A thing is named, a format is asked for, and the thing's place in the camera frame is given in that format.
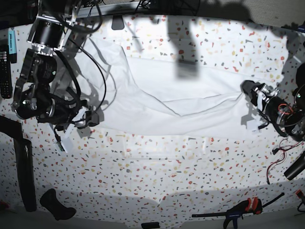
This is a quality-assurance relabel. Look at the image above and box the small black rectangular device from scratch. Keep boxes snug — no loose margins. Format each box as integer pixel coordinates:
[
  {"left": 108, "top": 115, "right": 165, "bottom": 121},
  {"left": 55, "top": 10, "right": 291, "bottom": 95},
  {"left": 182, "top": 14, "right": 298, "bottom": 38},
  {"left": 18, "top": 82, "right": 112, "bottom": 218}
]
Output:
[{"left": 141, "top": 222, "right": 160, "bottom": 229}]

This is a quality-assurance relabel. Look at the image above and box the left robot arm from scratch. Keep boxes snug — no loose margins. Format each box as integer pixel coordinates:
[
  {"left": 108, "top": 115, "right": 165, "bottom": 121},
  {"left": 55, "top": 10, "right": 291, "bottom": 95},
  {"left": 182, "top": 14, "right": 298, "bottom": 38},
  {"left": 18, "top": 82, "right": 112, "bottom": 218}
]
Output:
[{"left": 241, "top": 43, "right": 305, "bottom": 142}]

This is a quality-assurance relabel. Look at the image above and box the black cylinder tube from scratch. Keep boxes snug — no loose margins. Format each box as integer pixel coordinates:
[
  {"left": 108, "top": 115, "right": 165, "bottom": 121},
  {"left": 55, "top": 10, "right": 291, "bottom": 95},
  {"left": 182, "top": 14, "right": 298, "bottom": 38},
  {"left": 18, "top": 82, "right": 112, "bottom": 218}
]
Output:
[{"left": 284, "top": 152, "right": 305, "bottom": 180}]

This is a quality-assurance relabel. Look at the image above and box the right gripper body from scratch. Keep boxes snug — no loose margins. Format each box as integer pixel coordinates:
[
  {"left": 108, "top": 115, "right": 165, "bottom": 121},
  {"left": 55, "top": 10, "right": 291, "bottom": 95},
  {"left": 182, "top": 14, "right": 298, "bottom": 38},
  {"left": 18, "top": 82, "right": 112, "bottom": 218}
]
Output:
[{"left": 50, "top": 106, "right": 100, "bottom": 153}]

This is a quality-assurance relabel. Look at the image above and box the black TV remote control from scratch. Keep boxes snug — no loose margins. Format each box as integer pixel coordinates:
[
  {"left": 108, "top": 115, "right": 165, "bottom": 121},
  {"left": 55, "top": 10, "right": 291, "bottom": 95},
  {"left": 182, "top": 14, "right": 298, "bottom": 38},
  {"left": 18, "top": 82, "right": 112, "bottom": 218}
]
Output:
[{"left": 0, "top": 44, "right": 12, "bottom": 99}]

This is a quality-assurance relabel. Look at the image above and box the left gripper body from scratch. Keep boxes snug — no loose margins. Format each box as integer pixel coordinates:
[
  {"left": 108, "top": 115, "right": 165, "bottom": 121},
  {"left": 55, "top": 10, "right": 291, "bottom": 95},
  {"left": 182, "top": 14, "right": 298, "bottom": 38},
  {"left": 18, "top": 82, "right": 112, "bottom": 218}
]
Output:
[{"left": 241, "top": 80, "right": 281, "bottom": 131}]

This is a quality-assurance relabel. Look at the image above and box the turquoise highlighter marker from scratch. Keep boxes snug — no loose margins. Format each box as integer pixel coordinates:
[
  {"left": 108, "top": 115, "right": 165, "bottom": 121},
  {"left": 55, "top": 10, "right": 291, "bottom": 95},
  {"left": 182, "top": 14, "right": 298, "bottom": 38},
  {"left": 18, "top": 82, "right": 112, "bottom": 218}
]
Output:
[{"left": 8, "top": 30, "right": 17, "bottom": 63}]

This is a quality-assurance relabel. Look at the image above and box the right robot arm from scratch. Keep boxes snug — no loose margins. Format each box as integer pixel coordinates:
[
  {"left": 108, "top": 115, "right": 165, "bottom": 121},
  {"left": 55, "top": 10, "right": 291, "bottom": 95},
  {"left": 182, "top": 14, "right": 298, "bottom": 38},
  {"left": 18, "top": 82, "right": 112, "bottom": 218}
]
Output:
[{"left": 12, "top": 0, "right": 99, "bottom": 153}]

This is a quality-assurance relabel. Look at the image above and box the white T-shirt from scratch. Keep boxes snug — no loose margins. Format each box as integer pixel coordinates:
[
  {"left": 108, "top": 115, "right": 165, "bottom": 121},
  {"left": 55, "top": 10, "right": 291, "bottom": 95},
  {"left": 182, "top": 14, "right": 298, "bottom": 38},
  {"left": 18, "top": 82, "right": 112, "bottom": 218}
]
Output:
[{"left": 64, "top": 38, "right": 262, "bottom": 139}]

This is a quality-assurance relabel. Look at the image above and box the red black wire bundle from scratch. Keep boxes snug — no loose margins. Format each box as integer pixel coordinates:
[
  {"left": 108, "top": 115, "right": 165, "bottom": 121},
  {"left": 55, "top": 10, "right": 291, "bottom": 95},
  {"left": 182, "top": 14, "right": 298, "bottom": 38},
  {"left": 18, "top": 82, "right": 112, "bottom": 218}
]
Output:
[{"left": 266, "top": 133, "right": 305, "bottom": 185}]

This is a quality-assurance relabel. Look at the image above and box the small red black connector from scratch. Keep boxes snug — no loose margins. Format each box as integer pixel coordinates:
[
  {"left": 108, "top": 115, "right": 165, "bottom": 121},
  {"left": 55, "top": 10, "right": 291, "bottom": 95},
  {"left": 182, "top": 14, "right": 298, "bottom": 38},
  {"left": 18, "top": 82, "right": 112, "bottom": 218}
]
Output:
[{"left": 296, "top": 190, "right": 304, "bottom": 198}]

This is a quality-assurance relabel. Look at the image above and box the black orange bar clamp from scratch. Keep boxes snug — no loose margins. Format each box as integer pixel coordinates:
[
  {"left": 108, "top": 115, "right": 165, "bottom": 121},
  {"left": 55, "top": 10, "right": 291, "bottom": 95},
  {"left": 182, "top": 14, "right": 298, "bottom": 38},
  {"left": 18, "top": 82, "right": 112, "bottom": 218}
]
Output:
[{"left": 191, "top": 193, "right": 285, "bottom": 229}]

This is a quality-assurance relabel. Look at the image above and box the terrazzo pattern table cloth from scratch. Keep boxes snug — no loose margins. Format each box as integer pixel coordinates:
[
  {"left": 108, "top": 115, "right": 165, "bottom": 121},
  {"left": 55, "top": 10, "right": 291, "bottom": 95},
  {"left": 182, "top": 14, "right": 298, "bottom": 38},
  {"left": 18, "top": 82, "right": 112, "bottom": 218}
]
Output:
[{"left": 0, "top": 14, "right": 305, "bottom": 227}]

